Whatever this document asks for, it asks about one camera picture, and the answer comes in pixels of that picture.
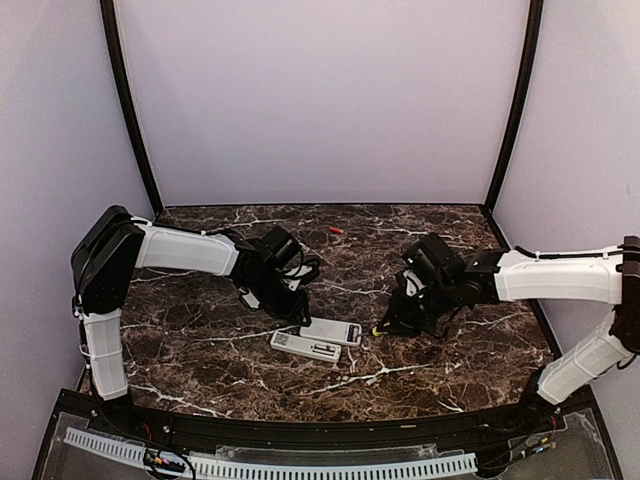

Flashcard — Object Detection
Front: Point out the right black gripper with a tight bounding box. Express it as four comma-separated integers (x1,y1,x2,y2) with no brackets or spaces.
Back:
377,277,456,338

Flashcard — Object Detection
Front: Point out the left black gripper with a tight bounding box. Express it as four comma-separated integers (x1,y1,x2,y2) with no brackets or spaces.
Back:
245,271,312,328

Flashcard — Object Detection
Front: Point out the yellow handled screwdriver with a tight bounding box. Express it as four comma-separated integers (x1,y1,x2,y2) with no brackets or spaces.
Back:
362,323,391,337

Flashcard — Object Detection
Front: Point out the white slim remote control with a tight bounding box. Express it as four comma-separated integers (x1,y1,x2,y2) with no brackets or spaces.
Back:
270,331,342,363

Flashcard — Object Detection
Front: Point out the grey remote control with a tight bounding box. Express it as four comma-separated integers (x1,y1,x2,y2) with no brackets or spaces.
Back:
299,317,363,346

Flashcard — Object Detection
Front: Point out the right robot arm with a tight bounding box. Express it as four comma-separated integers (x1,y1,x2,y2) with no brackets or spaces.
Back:
372,233,639,434

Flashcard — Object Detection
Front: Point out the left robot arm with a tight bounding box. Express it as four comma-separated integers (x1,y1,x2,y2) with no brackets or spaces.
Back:
71,205,320,436

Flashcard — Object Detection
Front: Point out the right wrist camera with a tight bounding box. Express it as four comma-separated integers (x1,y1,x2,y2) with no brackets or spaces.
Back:
396,269,425,297

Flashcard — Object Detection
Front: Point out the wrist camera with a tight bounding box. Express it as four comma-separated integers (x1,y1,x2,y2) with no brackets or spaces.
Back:
396,269,425,297
281,254,321,291

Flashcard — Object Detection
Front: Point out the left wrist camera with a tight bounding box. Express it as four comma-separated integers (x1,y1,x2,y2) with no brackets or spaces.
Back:
281,254,321,291

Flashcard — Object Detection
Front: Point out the black front rail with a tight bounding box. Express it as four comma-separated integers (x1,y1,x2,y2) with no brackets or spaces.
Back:
57,390,553,455

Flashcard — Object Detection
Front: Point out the white slotted cable duct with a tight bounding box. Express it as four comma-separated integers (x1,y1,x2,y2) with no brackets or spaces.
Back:
64,427,477,479

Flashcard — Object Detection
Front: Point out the right black frame post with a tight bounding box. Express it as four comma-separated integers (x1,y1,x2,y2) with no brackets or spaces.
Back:
482,0,545,216

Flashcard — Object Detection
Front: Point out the black frame post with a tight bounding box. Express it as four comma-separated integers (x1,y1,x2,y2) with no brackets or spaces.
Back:
482,0,545,216
99,0,164,216

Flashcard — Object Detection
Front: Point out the left black frame post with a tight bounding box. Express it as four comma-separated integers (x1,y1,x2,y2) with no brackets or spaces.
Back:
99,0,164,216

